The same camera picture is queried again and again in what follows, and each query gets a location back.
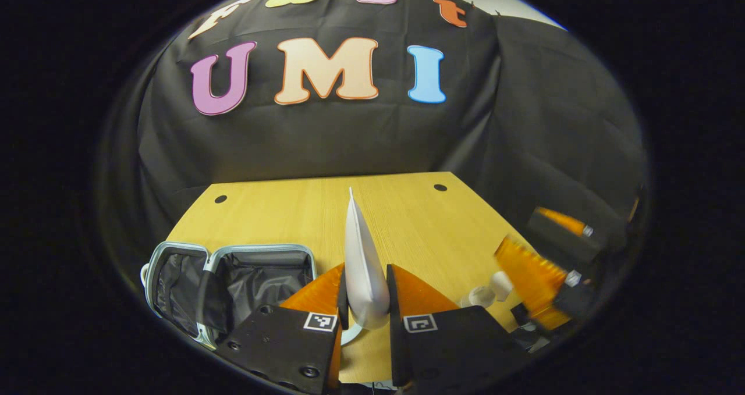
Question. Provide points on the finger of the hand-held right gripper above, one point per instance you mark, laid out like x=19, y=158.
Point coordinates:
x=529, y=273
x=561, y=220

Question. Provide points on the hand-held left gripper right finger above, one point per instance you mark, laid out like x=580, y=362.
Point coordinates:
x=394, y=325

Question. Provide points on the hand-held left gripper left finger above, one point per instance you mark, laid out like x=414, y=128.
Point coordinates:
x=279, y=342

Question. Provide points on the small clear white-capped bottle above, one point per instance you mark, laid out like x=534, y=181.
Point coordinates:
x=502, y=284

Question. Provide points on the white skin care tube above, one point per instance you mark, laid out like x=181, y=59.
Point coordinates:
x=364, y=273

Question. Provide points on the light blue suitcase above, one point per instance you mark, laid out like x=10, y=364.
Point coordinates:
x=262, y=278

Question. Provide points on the black backdrop cloth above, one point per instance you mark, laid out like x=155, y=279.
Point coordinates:
x=349, y=139

